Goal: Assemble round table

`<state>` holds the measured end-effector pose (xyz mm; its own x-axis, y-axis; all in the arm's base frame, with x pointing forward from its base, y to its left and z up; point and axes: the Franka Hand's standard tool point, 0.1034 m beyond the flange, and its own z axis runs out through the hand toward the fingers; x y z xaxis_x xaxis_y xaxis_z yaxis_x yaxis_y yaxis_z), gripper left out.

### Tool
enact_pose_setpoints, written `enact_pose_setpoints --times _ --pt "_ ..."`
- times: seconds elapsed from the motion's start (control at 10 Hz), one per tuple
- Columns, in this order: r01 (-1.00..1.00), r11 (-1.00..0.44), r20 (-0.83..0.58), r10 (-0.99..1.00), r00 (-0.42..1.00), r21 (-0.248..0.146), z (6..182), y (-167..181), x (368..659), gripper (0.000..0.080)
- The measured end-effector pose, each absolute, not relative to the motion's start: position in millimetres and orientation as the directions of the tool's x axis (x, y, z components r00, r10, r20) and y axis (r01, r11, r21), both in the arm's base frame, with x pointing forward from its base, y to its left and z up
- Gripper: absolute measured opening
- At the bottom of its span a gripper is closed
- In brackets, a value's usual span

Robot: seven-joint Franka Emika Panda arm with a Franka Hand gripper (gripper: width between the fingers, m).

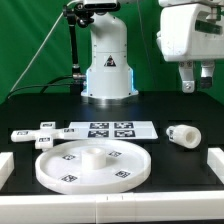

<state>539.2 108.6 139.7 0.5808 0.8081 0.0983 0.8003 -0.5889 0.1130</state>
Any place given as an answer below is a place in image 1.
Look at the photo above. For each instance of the white right barrier block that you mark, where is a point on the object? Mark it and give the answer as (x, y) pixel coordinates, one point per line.
(215, 161)

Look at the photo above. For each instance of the white front barrier rail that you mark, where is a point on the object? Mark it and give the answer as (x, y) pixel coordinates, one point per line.
(112, 208)

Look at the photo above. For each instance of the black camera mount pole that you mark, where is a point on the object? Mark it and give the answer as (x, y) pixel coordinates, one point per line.
(76, 16)

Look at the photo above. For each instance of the white cross-shaped table base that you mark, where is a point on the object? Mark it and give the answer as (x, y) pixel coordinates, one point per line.
(45, 136)

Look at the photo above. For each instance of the white barrier block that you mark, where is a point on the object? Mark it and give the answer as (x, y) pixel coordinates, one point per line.
(215, 161)
(6, 167)

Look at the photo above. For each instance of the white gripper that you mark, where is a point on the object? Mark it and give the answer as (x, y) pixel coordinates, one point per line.
(192, 30)

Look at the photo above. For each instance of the white left barrier block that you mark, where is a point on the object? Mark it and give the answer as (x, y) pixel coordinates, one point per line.
(6, 167)

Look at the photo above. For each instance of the white marker board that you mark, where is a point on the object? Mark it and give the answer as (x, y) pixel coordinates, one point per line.
(130, 130)

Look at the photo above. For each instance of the white round table top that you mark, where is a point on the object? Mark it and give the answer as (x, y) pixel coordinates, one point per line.
(93, 167)

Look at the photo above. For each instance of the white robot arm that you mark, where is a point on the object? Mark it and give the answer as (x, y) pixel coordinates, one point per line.
(109, 77)

